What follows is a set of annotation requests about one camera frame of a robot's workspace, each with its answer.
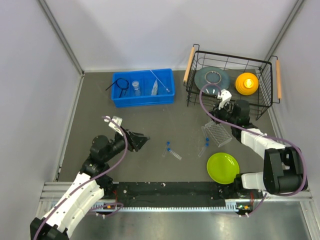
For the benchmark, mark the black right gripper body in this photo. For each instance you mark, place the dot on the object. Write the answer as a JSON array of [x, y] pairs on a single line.
[[224, 114]]

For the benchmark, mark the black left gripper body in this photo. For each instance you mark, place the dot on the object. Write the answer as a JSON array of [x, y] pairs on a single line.
[[120, 143]]

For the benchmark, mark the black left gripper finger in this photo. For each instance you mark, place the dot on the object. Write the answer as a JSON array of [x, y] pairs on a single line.
[[135, 146], [137, 137]]

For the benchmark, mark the blue-capped test tube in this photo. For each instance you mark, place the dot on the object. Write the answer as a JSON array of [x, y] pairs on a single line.
[[207, 139], [174, 153], [204, 148], [165, 149]]

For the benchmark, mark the clear plastic bag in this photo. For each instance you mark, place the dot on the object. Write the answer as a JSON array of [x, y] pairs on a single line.
[[154, 90]]

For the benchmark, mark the small clear glass funnel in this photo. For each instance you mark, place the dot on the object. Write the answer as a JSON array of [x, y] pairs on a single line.
[[166, 88]]

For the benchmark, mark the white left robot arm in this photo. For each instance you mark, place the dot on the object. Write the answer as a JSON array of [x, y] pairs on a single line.
[[90, 185]]

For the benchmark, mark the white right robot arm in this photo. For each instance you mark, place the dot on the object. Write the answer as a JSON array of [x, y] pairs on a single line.
[[284, 168]]

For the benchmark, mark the clear test tube rack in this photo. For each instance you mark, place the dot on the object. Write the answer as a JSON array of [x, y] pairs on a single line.
[[217, 133]]

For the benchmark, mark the orange collapsible funnel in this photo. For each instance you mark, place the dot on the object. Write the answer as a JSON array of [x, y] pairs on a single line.
[[246, 83]]

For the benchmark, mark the blue-grey ceramic plate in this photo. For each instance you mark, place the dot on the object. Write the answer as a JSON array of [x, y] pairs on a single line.
[[215, 75]]

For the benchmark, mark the blue plastic bin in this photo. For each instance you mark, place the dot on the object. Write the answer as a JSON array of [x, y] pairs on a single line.
[[146, 82]]

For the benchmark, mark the lime green plate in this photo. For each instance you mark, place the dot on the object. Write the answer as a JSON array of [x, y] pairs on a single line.
[[222, 168]]

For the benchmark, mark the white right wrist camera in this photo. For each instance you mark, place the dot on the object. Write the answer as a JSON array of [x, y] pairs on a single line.
[[224, 96]]

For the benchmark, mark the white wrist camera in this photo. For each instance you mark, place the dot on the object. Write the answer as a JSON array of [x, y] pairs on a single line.
[[114, 123], [224, 96]]

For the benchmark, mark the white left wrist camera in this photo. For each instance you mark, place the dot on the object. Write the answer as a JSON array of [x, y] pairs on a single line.
[[114, 123]]

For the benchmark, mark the black wire basket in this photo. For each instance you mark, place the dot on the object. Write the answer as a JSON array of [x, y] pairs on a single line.
[[269, 91]]

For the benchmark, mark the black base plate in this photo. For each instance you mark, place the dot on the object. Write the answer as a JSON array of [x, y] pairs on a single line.
[[182, 192]]

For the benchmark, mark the black ring stand clamp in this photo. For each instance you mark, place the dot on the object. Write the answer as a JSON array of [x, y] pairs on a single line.
[[119, 87]]

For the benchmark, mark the grey slotted cable duct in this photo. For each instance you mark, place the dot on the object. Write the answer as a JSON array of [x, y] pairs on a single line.
[[211, 205]]

